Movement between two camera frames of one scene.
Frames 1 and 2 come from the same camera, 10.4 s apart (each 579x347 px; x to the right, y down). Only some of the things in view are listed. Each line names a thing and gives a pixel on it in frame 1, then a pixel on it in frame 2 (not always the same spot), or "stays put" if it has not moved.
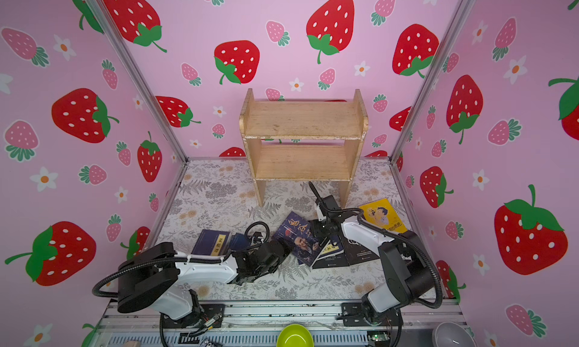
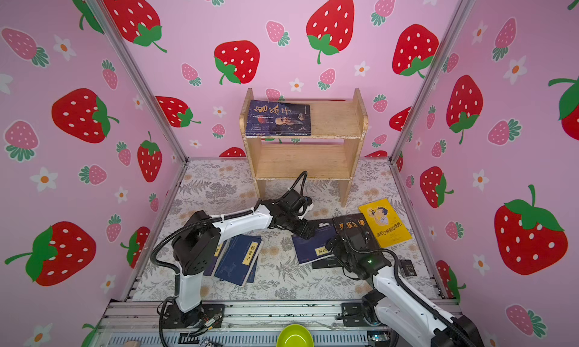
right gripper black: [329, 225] → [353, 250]
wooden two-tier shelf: [303, 141] stays put
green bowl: [295, 335] stays put
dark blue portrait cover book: [301, 236] → [278, 118]
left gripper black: [285, 253] → [301, 231]
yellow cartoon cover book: [382, 213] stays put
